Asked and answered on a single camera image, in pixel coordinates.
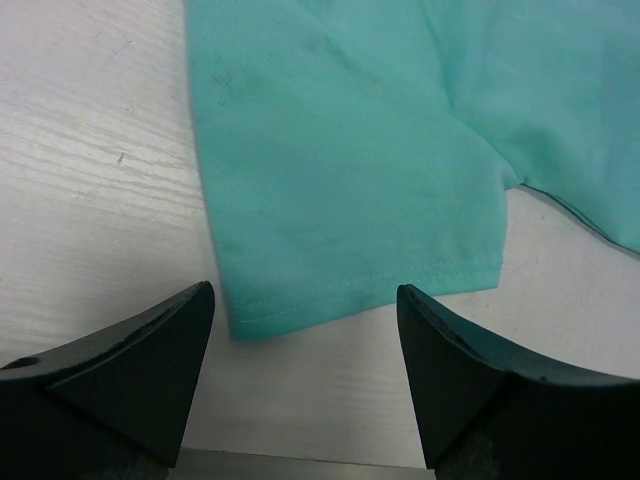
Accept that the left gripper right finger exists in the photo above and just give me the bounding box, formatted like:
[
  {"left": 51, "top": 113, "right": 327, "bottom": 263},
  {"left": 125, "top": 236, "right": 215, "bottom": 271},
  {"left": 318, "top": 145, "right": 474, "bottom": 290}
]
[{"left": 396, "top": 285, "right": 639, "bottom": 479}]

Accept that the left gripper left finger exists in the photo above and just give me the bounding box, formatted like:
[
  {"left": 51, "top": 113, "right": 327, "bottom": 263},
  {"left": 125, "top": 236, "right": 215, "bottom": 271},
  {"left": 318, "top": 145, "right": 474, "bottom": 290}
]
[{"left": 1, "top": 282, "right": 214, "bottom": 479}]

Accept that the mint green t shirt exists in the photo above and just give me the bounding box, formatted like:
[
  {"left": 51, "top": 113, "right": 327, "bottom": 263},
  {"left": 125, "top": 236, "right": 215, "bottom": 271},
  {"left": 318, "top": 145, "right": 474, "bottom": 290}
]
[{"left": 185, "top": 1, "right": 639, "bottom": 341}]

